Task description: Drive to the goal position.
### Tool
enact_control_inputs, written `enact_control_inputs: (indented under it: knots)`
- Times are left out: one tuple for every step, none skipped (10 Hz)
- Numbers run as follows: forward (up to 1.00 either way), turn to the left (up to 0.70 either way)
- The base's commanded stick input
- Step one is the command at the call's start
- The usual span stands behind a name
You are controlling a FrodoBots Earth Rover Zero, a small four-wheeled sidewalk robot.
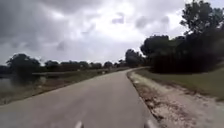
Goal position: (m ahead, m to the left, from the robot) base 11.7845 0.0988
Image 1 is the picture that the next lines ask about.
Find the dark tree clump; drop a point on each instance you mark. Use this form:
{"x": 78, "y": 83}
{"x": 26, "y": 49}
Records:
{"x": 134, "y": 58}

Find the row of distant trees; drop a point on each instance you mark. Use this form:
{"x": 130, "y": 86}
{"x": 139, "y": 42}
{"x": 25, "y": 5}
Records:
{"x": 76, "y": 64}

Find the grey asphalt road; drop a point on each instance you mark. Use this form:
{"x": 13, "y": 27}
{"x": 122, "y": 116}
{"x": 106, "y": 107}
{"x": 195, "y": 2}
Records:
{"x": 100, "y": 103}

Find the pale gravel strip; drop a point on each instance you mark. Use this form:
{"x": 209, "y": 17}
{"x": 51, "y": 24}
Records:
{"x": 173, "y": 103}

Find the grass verge with bare earth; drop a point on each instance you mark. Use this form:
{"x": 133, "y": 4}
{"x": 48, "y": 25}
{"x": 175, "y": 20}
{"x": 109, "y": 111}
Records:
{"x": 40, "y": 86}

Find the wood of dark trees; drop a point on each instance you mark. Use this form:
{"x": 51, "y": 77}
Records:
{"x": 193, "y": 50}

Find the grass field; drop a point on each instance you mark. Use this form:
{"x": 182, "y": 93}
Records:
{"x": 196, "y": 80}

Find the round dark tree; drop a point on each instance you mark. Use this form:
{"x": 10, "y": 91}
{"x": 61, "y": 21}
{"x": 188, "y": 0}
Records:
{"x": 22, "y": 65}

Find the pond water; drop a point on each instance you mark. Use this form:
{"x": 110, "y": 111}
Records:
{"x": 4, "y": 80}

